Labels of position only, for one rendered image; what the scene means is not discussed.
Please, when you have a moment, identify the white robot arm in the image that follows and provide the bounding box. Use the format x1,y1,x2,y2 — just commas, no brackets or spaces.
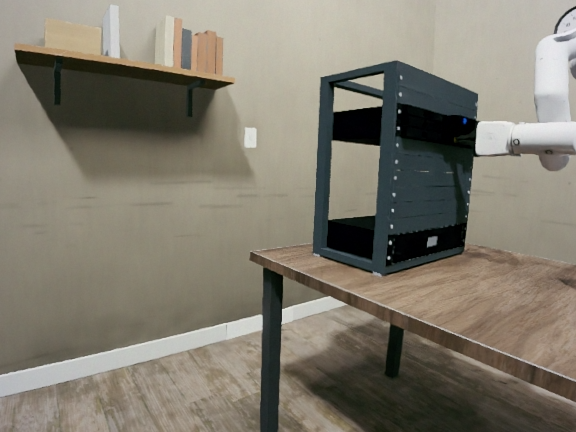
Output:
510,28,576,172

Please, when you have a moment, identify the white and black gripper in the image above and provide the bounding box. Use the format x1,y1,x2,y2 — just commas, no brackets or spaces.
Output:
455,122,516,157

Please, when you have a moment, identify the dark grey server rack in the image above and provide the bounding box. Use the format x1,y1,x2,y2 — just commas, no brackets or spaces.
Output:
313,60,478,277

